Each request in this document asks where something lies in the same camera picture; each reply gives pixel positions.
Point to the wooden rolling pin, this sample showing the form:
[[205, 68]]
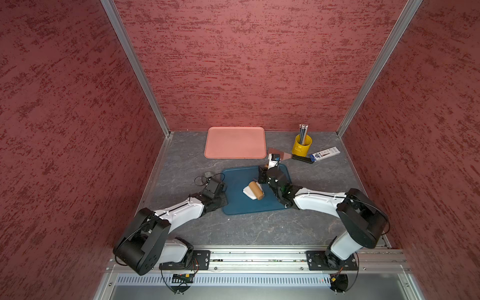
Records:
[[257, 190]]

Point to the pink tray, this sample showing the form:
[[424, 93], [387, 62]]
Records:
[[235, 143]]

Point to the yellow cup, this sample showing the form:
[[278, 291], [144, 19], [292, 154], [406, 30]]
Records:
[[300, 149]]

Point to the left corner aluminium post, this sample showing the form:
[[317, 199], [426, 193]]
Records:
[[122, 35]]

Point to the teal tray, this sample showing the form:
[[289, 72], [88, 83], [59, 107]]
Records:
[[239, 203]]

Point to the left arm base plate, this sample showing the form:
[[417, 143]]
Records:
[[195, 260]]

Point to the metal dough scraper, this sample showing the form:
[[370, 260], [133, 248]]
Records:
[[288, 156]]

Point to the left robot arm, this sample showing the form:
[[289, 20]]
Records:
[[146, 242]]

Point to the corner aluminium post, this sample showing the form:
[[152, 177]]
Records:
[[407, 14], [122, 35]]

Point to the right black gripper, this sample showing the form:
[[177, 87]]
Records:
[[262, 175]]

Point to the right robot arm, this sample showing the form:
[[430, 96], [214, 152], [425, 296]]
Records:
[[364, 222]]

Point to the white blue pencil box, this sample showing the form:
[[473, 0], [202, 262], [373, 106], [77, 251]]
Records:
[[324, 154]]

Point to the aluminium front rail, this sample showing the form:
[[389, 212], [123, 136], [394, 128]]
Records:
[[299, 260]]

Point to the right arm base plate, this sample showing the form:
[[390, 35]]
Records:
[[326, 261]]

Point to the white dough piece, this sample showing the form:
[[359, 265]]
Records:
[[249, 193]]

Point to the right corner aluminium post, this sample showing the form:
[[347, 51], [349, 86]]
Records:
[[407, 14]]

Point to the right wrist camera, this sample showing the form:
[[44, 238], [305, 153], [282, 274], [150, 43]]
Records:
[[274, 160]]

